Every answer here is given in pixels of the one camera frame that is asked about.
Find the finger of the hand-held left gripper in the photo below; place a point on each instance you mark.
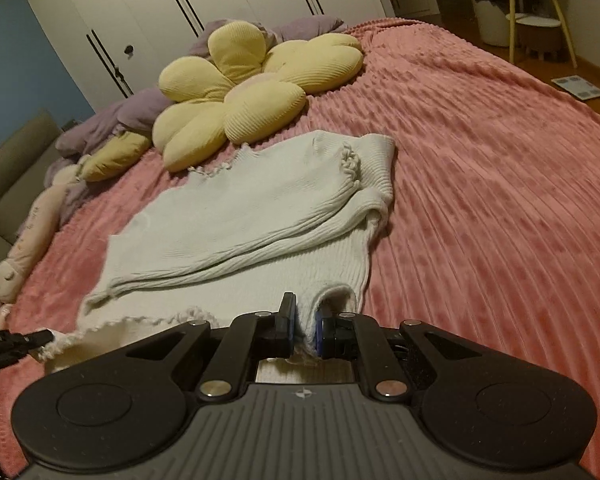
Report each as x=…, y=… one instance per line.
x=30, y=340

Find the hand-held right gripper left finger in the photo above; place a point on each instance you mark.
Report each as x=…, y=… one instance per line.
x=290, y=322

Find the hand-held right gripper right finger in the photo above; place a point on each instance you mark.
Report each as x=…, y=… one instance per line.
x=320, y=335

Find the white ribbed knit sweater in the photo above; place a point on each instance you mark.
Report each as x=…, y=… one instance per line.
x=230, y=220

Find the long pink plush toy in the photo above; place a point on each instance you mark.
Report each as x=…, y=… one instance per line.
x=32, y=230

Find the grey upholstered headboard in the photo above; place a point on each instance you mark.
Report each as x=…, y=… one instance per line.
x=15, y=185

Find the small yellow leaf pillow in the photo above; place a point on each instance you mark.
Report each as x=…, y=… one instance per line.
x=112, y=157

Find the pink ribbed blanket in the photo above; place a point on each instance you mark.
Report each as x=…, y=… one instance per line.
x=480, y=185

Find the yellow flower pillow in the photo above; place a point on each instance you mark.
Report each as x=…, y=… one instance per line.
x=250, y=85

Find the white wardrobe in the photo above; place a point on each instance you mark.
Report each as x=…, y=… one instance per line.
x=205, y=5

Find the white laundry basket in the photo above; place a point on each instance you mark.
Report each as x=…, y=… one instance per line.
x=492, y=22

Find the bathroom scale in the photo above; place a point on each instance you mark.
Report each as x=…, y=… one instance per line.
x=580, y=87

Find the round white stool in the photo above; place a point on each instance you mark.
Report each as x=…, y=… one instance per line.
x=537, y=35

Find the yellow-legged side table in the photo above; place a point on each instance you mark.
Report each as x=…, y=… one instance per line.
x=562, y=15

